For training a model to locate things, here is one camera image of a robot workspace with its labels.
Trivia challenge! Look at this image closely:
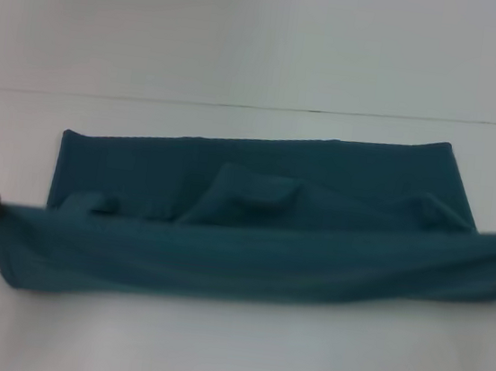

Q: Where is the teal FREE print t-shirt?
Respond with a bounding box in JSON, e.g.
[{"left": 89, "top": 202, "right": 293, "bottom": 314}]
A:
[{"left": 0, "top": 86, "right": 496, "bottom": 350}]

